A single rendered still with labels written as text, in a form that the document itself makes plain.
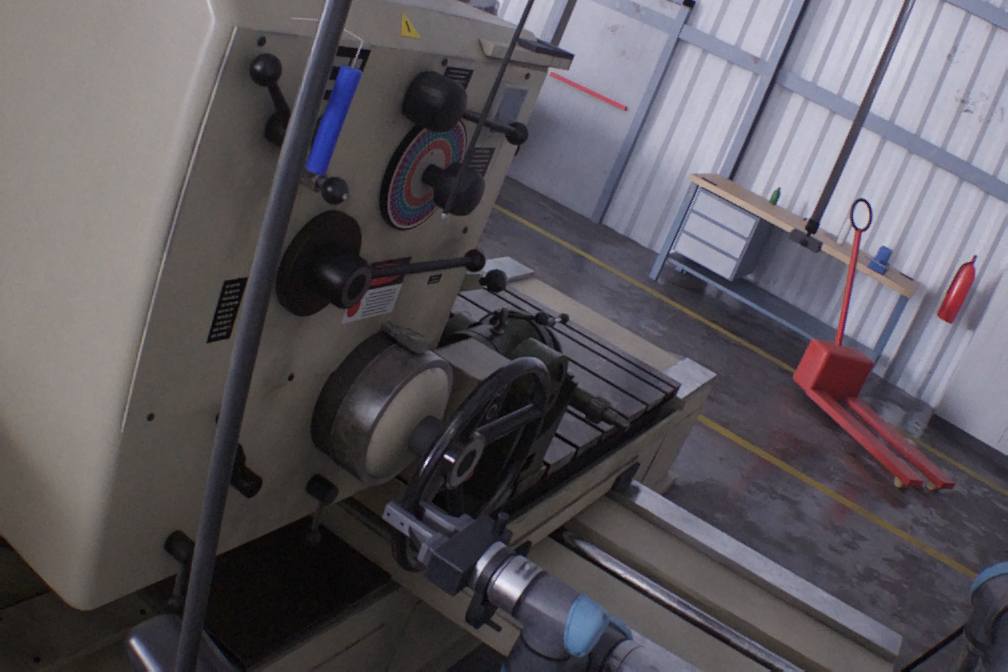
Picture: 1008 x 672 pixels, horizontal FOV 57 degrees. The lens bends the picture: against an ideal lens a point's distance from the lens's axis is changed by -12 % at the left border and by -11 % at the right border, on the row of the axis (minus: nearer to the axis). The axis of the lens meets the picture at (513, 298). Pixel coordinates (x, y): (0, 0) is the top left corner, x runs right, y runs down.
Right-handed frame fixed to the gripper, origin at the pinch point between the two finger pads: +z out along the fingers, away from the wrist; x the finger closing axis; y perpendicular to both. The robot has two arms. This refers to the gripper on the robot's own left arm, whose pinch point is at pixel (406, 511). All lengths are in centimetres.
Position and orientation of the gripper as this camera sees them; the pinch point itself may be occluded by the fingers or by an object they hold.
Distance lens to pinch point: 142.1
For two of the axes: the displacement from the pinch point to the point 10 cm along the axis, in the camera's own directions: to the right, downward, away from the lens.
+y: 3.1, -8.6, -4.1
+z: -8.1, -4.7, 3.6
